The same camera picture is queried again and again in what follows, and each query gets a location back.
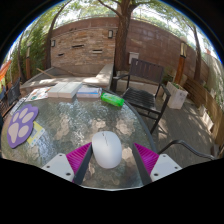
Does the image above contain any wooden slat fence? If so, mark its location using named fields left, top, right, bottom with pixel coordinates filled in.
left=184, top=77, right=224, bottom=145

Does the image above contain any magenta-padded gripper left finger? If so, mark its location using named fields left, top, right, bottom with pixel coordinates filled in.
left=41, top=141, right=94, bottom=186

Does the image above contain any green packet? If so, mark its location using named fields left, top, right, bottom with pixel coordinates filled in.
left=100, top=92, right=126, bottom=108

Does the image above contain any black mesh chair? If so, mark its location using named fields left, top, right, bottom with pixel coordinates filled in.
left=0, top=77, right=22, bottom=118

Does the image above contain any dark slatted metal chair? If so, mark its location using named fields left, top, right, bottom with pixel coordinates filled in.
left=110, top=58, right=172, bottom=135

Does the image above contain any wooden lamp post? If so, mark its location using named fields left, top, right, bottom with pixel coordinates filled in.
left=174, top=41, right=188, bottom=85
left=25, top=46, right=33, bottom=80

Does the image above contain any grey electrical box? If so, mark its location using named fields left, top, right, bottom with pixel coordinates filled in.
left=128, top=51, right=140, bottom=65

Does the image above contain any white license plate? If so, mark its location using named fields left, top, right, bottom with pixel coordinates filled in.
left=9, top=96, right=28, bottom=116

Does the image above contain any thick tree trunk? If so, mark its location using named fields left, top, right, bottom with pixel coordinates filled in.
left=98, top=0, right=136, bottom=73

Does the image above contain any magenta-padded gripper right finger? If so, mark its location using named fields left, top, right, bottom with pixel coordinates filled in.
left=131, top=142, right=183, bottom=187

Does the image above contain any white computer mouse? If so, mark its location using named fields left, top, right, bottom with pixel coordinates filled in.
left=91, top=130, right=123, bottom=170

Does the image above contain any purple paw-shaped mouse pad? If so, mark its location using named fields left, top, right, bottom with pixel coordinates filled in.
left=6, top=103, right=40, bottom=149

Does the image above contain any black metal armchair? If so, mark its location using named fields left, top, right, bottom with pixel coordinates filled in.
left=157, top=139, right=222, bottom=162

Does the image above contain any slim curved tree trunk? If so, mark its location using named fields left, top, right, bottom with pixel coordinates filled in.
left=44, top=2, right=73, bottom=70

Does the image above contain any stack of books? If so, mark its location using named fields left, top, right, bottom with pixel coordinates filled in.
left=76, top=84, right=103, bottom=100

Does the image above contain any wooden stick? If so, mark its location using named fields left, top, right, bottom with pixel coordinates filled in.
left=36, top=67, right=56, bottom=80

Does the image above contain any white planter box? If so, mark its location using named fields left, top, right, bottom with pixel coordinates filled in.
left=165, top=80, right=189, bottom=110

